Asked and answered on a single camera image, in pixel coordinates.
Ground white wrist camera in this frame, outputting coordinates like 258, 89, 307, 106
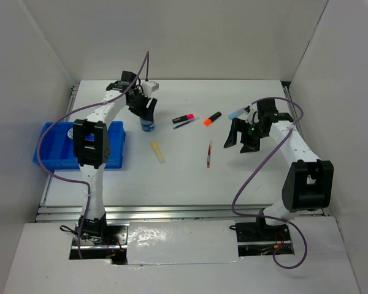
141, 81, 159, 96
245, 105, 259, 124

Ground blue divided plastic bin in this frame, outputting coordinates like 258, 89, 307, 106
40, 121, 126, 172

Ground pink black highlighter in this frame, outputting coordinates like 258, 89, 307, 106
172, 113, 194, 124

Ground red gel pen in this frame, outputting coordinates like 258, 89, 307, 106
207, 140, 213, 168

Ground orange black highlighter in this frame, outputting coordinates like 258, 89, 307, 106
203, 111, 221, 127

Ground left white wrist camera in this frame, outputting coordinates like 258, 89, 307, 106
141, 81, 159, 96

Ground blue gel pen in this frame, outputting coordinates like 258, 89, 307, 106
172, 118, 197, 130

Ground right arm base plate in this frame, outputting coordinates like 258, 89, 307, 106
229, 222, 291, 243

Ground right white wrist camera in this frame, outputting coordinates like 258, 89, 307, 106
245, 105, 259, 124

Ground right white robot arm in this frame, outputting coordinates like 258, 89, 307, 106
224, 97, 334, 240

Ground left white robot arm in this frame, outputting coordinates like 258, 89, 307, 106
73, 71, 159, 244

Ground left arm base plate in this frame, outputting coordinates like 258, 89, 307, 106
80, 225, 129, 251

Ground yellow highlighter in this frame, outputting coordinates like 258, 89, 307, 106
150, 141, 166, 164

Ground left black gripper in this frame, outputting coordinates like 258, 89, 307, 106
128, 89, 158, 122

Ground light blue highlighter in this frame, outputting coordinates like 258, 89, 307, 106
228, 107, 247, 120

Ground purple cable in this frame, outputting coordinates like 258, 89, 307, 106
232, 97, 309, 270
36, 51, 150, 261

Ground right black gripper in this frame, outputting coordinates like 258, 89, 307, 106
223, 117, 267, 153

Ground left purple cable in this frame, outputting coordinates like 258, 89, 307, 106
36, 51, 150, 261

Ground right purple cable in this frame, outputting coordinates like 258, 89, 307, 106
232, 97, 309, 270

